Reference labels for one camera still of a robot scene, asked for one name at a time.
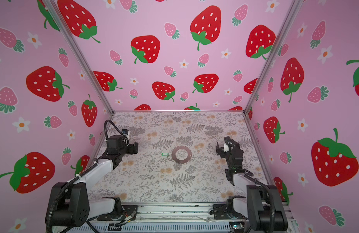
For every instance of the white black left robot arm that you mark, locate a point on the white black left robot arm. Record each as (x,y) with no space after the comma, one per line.
(69,205)

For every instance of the aluminium corner post right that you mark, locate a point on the aluminium corner post right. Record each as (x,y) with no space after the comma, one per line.
(284,30)

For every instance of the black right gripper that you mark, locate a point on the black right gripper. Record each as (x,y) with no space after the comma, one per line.
(219,150)

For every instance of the clear acrylic keyring holder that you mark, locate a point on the clear acrylic keyring holder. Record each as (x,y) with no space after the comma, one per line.
(181,154)

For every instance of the aluminium corner post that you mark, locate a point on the aluminium corner post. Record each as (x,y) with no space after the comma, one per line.
(75,21)
(284,30)

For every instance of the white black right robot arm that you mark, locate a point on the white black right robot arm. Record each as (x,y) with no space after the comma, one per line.
(261,207)

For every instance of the perforated grey cable duct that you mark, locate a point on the perforated grey cable duct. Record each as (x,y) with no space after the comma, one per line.
(174,227)

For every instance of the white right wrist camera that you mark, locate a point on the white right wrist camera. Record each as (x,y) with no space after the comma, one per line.
(226,146)

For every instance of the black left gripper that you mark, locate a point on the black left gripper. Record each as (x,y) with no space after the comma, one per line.
(131,151)

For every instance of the aluminium front rail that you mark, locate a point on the aluminium front rail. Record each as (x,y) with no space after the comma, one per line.
(179,214)

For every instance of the aluminium corner post left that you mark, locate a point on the aluminium corner post left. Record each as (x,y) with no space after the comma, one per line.
(75,21)

